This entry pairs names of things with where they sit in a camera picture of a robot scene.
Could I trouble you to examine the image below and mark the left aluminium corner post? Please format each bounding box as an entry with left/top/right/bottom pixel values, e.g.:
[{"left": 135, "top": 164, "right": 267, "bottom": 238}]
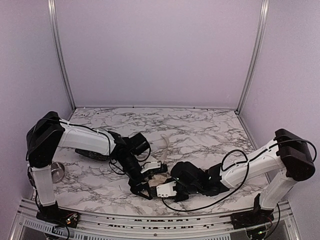
[{"left": 47, "top": 0, "right": 77, "bottom": 112}]

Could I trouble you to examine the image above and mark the beige and black folding umbrella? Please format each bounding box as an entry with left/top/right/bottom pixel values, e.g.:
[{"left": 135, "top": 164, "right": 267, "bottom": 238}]
[{"left": 149, "top": 133, "right": 174, "bottom": 198}]

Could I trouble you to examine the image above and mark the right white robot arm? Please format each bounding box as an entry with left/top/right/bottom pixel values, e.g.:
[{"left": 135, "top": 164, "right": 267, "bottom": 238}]
[{"left": 165, "top": 128, "right": 317, "bottom": 211}]

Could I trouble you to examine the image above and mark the aluminium corner post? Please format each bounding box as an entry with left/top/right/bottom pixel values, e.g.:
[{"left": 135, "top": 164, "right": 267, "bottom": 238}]
[
  {"left": 235, "top": 0, "right": 270, "bottom": 115},
  {"left": 47, "top": 0, "right": 77, "bottom": 112}
]

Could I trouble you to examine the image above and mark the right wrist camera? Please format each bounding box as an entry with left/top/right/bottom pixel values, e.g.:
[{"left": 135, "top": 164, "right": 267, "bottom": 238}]
[{"left": 156, "top": 181, "right": 177, "bottom": 198}]

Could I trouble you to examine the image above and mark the clear glass cup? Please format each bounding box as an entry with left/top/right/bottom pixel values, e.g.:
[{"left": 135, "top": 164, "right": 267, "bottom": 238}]
[{"left": 51, "top": 162, "right": 66, "bottom": 184}]

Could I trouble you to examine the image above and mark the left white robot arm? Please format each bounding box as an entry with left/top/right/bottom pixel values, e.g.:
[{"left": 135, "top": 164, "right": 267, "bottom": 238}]
[{"left": 26, "top": 111, "right": 153, "bottom": 208}]

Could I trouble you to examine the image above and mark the right aluminium corner post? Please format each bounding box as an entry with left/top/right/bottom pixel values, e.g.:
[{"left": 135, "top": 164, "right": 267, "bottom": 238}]
[{"left": 235, "top": 0, "right": 270, "bottom": 115}]

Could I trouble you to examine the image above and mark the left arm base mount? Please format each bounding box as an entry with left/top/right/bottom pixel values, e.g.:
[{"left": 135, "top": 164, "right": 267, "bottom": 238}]
[{"left": 36, "top": 205, "right": 80, "bottom": 229}]

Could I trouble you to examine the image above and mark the aluminium front rail frame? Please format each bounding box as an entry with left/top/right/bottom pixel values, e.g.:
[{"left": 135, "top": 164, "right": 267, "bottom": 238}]
[{"left": 9, "top": 197, "right": 301, "bottom": 240}]

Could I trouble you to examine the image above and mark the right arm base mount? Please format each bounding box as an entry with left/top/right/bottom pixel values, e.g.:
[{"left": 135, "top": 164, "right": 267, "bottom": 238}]
[{"left": 230, "top": 193, "right": 274, "bottom": 230}]

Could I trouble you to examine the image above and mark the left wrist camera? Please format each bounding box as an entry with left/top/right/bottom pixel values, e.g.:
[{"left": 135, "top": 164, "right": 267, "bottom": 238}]
[{"left": 141, "top": 161, "right": 168, "bottom": 177}]

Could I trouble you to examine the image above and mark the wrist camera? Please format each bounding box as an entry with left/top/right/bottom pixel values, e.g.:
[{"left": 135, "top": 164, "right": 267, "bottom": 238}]
[
  {"left": 141, "top": 161, "right": 168, "bottom": 177},
  {"left": 156, "top": 181, "right": 177, "bottom": 198}
]

